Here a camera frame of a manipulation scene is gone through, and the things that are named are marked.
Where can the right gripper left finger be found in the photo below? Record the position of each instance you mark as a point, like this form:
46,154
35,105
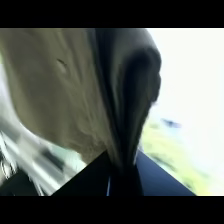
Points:
91,180

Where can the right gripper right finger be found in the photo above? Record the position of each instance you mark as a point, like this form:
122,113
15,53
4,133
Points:
160,181

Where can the beige garment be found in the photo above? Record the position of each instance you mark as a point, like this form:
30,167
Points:
76,90

